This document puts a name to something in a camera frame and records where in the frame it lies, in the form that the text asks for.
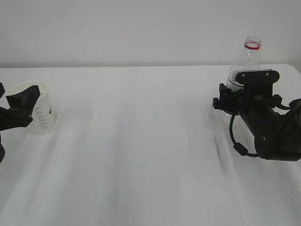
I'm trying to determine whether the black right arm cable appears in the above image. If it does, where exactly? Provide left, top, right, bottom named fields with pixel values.
left=229, top=94, right=301, bottom=158

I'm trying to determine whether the white paper cup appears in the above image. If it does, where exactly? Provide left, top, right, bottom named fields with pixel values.
left=8, top=81, right=55, bottom=136

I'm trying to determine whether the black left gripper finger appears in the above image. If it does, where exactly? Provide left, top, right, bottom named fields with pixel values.
left=0, top=82, right=5, bottom=98
left=6, top=85, right=40, bottom=118

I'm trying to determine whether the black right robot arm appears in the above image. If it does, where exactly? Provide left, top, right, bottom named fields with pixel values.
left=213, top=83, right=301, bottom=161

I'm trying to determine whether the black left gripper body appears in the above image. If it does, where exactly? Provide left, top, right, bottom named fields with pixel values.
left=0, top=107, right=32, bottom=131

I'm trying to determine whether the clear Nongfu Spring water bottle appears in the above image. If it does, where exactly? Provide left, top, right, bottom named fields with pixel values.
left=225, top=36, right=261, bottom=93

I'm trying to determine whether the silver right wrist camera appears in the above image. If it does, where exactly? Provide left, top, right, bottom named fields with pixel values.
left=232, top=69, right=280, bottom=85

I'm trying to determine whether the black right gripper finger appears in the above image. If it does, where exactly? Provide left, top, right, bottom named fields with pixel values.
left=213, top=83, right=243, bottom=111

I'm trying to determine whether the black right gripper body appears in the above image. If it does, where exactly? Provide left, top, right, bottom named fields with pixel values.
left=224, top=85, right=282, bottom=115

